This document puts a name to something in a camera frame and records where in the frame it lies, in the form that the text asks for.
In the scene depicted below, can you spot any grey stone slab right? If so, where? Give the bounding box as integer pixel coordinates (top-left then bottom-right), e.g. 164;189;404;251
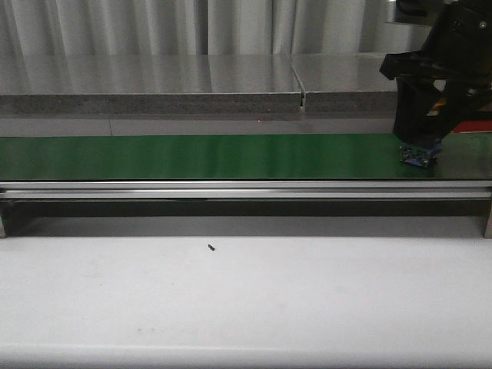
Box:
291;52;401;115

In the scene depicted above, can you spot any red plastic bin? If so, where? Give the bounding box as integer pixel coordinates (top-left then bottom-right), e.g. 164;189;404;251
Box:
452;119;492;133

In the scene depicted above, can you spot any green conveyor belt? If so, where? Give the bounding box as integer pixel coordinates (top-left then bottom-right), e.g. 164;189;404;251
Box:
1;133;491;181

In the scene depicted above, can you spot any left conveyor support leg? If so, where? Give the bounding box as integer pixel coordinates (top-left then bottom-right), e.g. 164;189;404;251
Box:
0;201;14;238

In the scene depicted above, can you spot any right conveyor support leg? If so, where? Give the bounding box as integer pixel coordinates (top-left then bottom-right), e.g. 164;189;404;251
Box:
483;203;492;239

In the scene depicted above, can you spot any conveyor support leg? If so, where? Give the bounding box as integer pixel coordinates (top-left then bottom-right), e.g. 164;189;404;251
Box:
483;203;492;239
0;201;14;238

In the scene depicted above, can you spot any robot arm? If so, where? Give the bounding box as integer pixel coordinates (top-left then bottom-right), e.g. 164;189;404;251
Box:
380;1;491;148

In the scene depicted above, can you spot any aluminium conveyor frame rail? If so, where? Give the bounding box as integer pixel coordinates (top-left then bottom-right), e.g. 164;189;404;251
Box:
1;180;491;201

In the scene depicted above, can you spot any grey stone slab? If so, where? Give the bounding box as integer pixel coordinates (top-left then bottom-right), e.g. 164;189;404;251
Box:
1;55;302;115
291;52;401;115

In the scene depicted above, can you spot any grey stone slab left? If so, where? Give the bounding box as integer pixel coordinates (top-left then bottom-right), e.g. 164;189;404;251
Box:
1;55;302;115

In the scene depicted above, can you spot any grey curtain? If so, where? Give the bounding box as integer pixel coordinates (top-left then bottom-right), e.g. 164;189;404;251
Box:
1;1;428;56

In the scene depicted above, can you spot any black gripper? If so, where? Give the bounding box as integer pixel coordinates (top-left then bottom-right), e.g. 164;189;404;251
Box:
380;3;491;145

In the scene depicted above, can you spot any yellow mushroom push button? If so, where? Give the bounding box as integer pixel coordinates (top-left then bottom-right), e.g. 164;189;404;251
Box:
393;105;442;168

